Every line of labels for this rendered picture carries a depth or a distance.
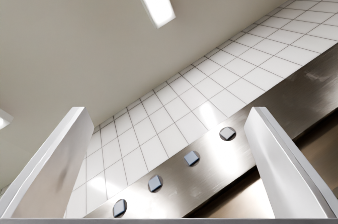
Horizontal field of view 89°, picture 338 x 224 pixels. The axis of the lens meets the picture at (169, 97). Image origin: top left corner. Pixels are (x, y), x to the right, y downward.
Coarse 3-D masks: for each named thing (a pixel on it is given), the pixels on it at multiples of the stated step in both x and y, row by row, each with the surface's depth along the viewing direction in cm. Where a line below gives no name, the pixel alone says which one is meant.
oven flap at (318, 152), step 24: (336, 120) 58; (312, 144) 55; (336, 144) 51; (336, 168) 46; (240, 192) 55; (264, 192) 51; (336, 192) 41; (192, 216) 57; (216, 216) 53; (240, 216) 49; (264, 216) 46
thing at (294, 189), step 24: (264, 120) 9; (264, 144) 9; (288, 144) 8; (264, 168) 9; (288, 168) 7; (312, 168) 7; (288, 192) 7; (312, 192) 6; (288, 216) 7; (312, 216) 6; (336, 216) 5
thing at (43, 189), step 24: (72, 120) 9; (48, 144) 8; (72, 144) 9; (24, 168) 7; (48, 168) 7; (72, 168) 9; (24, 192) 6; (48, 192) 7; (0, 216) 5; (24, 216) 6; (48, 216) 7
